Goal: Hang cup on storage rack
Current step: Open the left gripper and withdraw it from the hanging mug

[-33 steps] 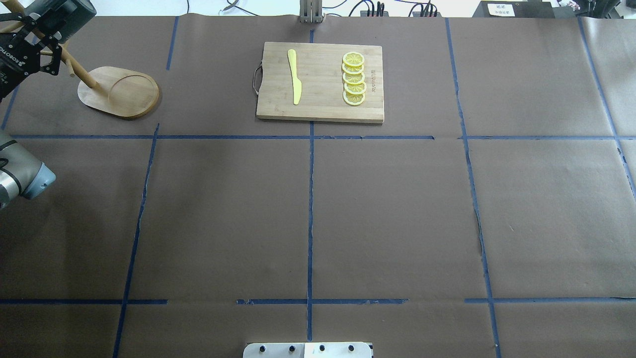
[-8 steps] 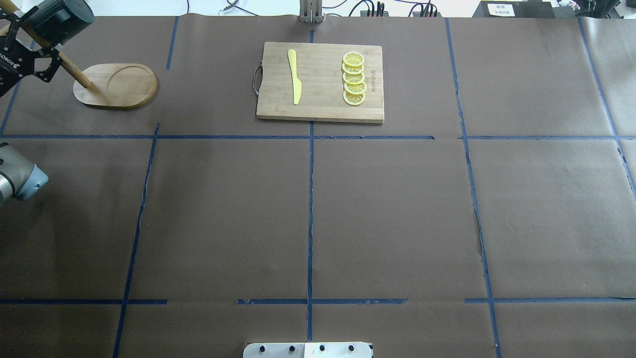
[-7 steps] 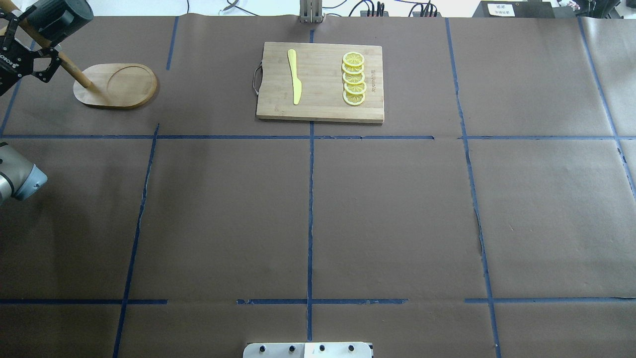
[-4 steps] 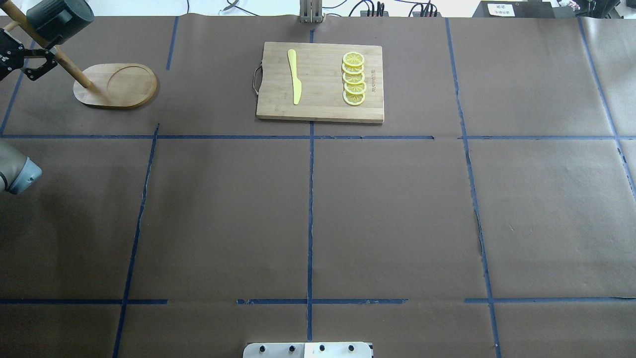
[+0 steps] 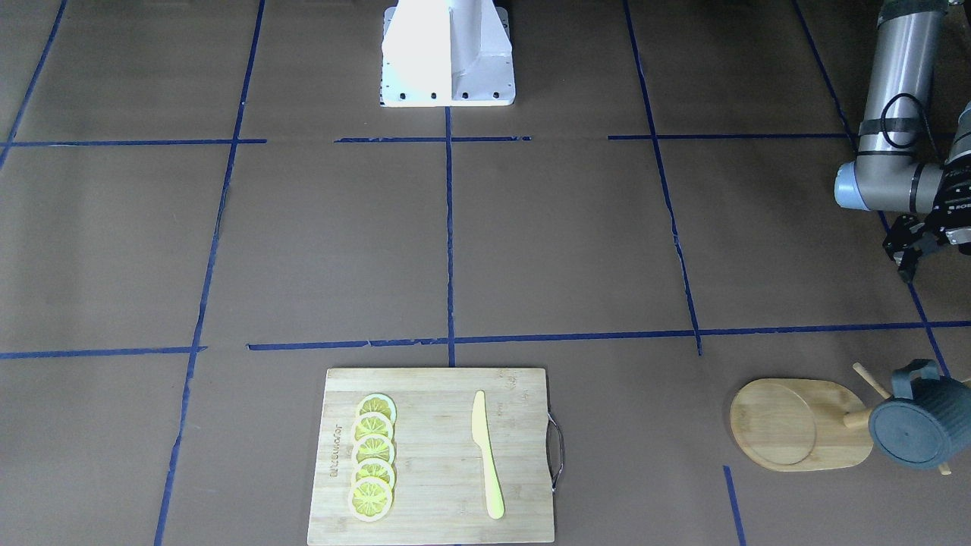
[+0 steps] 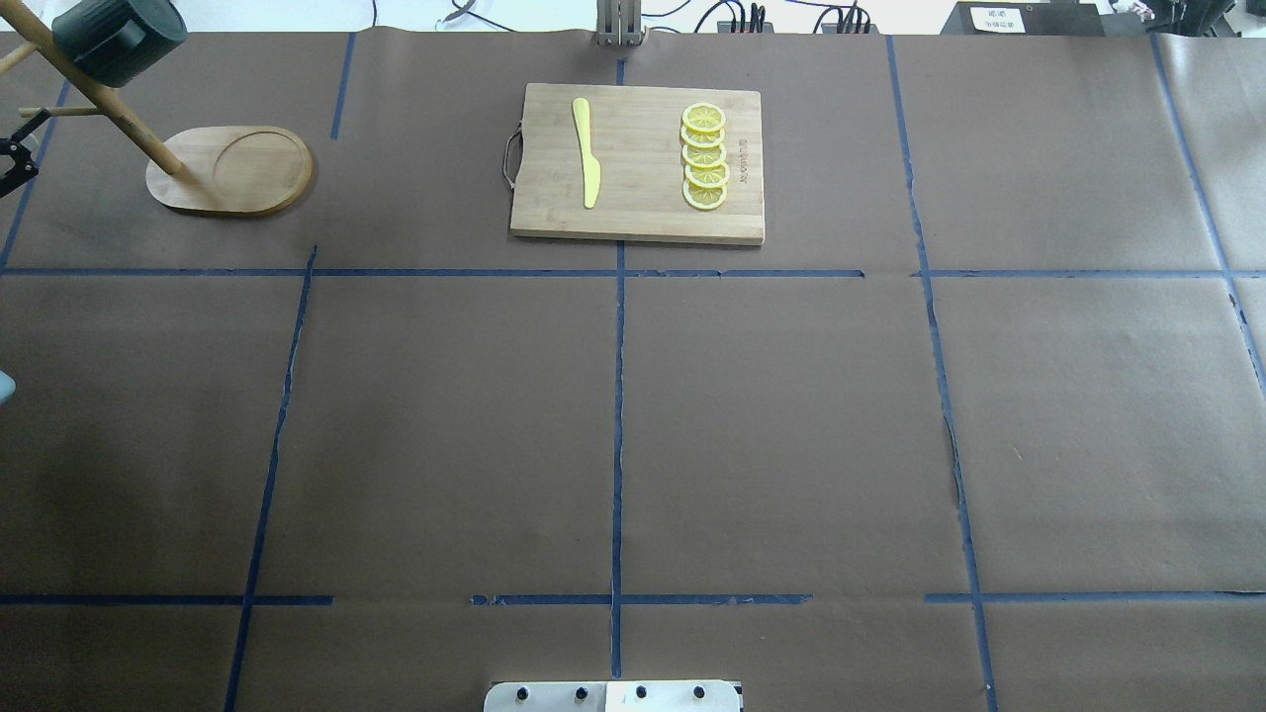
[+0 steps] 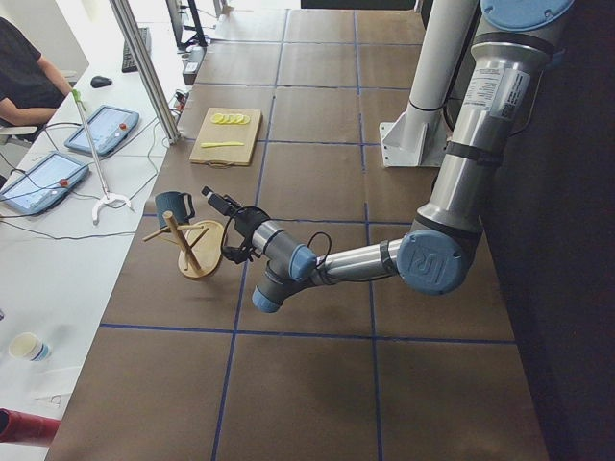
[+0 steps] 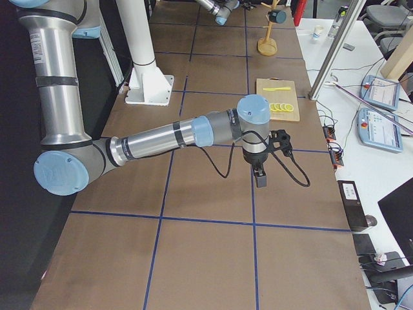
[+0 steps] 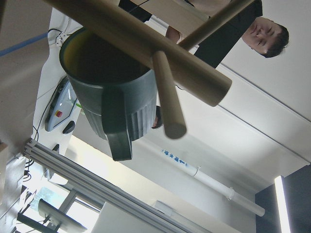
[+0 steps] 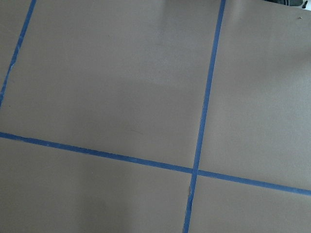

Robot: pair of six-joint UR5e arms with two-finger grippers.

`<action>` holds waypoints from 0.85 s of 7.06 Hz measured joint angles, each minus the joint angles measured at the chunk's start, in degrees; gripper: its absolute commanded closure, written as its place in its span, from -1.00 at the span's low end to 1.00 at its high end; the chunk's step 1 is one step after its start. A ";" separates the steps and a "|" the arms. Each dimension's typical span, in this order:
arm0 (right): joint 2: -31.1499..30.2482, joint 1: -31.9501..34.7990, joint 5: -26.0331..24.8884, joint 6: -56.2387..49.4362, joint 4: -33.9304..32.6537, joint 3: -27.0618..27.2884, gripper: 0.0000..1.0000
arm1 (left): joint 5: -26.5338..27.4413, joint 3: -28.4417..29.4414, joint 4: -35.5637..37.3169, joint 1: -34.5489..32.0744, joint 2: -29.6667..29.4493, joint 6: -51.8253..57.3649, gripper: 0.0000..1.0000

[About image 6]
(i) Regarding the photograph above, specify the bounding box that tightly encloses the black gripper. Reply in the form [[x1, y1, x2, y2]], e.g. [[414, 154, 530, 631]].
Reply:
[[1, 108, 49, 196]]

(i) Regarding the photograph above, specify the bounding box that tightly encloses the dark grey HOME mug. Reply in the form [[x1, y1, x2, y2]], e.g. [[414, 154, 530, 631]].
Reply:
[[49, 1, 189, 89]]

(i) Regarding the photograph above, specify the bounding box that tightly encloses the wooden cup storage rack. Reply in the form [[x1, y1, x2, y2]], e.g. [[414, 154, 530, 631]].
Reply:
[[1, 1, 314, 217]]

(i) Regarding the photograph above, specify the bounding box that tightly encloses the yellow plastic knife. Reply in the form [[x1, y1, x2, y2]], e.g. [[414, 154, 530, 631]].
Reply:
[[573, 96, 601, 209]]

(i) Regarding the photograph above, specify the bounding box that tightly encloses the bamboo cutting board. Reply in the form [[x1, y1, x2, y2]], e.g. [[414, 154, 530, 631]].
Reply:
[[509, 84, 766, 246]]

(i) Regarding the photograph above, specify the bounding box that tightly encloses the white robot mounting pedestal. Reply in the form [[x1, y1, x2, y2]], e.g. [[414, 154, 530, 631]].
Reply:
[[484, 679, 744, 711]]

